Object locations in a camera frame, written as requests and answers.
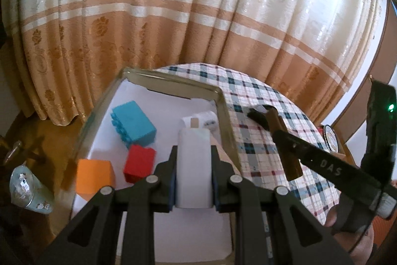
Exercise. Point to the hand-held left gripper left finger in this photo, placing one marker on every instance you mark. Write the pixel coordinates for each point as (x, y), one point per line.
(171, 190)

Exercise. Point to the red building block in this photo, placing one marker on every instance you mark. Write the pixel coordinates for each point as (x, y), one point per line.
(139, 164)

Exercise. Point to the round patterned plate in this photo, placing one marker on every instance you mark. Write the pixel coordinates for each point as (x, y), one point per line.
(329, 139)

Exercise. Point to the metal-rimmed tray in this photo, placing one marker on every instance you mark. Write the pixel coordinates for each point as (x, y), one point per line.
(173, 86)

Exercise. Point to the long brown box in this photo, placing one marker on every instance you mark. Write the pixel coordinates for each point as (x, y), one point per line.
(285, 147)

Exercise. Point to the white pill bottle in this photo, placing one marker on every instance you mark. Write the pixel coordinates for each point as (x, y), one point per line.
(204, 120)

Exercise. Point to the orange cloth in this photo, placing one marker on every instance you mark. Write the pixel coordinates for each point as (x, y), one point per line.
(383, 230)

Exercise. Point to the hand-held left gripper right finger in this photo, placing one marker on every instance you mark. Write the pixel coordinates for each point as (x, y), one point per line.
(216, 190)

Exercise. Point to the cream and tan curtain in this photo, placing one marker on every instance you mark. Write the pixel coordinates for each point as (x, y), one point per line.
(186, 19)

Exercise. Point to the cardboard box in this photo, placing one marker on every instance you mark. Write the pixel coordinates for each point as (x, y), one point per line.
(341, 158)

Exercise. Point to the person's right hand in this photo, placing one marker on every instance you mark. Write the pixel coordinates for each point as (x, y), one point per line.
(333, 218)

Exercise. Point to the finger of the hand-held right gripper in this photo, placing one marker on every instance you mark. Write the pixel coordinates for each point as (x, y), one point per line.
(325, 162)
(259, 114)

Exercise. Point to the large blue building block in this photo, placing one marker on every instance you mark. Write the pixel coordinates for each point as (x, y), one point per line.
(135, 125)

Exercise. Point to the brown wooden headboard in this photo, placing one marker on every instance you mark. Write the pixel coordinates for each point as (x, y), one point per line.
(372, 60)

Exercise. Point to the orange building block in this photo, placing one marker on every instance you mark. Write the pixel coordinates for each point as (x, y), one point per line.
(94, 175)

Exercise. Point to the teal cup with foil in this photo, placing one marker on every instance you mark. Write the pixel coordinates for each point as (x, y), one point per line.
(28, 190)

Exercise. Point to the plaid tablecloth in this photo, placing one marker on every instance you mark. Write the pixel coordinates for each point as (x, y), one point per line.
(263, 153)

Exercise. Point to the white rectangular block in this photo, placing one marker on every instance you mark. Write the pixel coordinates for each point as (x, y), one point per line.
(194, 168)

